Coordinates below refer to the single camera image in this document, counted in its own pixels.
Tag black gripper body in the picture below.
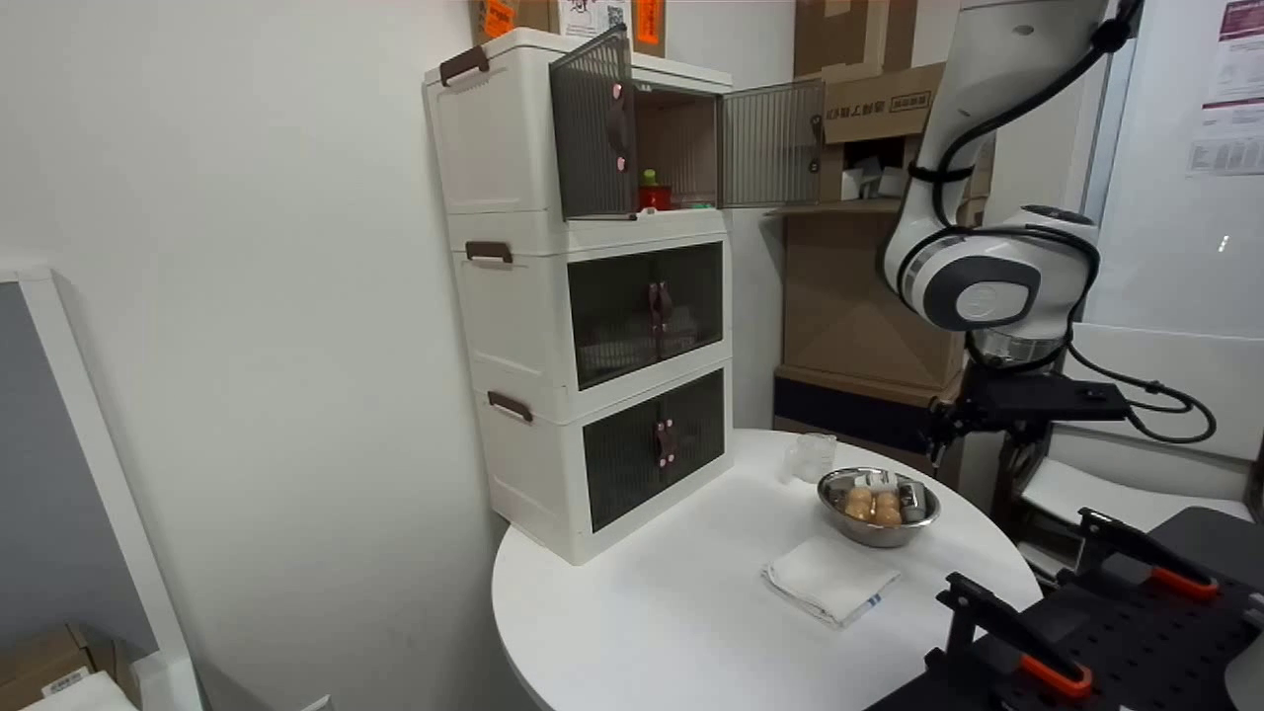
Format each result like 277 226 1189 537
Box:
934 372 1130 444

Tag silver metal dish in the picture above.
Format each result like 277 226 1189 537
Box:
819 465 939 550

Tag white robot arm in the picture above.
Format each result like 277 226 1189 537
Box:
882 0 1144 439

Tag white three-tier cabinet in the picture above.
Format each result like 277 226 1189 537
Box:
421 28 731 562

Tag orange black clamp right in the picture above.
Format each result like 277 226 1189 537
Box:
1073 510 1222 604

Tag orange black clamp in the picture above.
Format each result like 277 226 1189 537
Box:
1073 510 1222 604
928 572 1095 711

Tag yellow bread rolls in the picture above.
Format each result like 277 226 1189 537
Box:
840 484 906 529

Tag stacked cardboard boxes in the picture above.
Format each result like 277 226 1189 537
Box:
776 0 964 460

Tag white panel right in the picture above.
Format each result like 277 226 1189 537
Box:
1061 325 1264 458

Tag orange black clamp left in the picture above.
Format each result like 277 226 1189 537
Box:
928 572 1095 711

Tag white folded cloth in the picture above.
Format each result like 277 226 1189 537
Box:
762 533 901 627

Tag white framed board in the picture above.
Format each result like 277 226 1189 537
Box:
0 265 207 711

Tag black cable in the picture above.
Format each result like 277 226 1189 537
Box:
1061 330 1222 450

